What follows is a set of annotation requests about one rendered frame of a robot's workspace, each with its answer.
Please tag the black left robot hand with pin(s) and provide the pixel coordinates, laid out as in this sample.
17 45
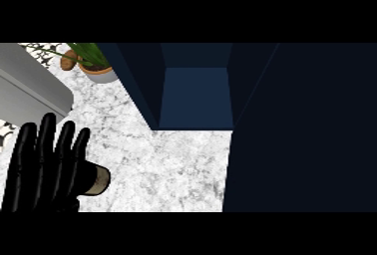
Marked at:
39 166

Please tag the dark blue open cabinet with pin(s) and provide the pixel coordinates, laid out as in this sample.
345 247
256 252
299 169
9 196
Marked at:
194 96

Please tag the grey appliance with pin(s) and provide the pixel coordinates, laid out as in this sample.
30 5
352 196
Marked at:
30 89

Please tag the brown wooden object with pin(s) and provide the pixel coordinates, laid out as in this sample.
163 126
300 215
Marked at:
68 61

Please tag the green potted plant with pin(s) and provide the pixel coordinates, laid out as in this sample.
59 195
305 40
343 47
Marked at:
93 63

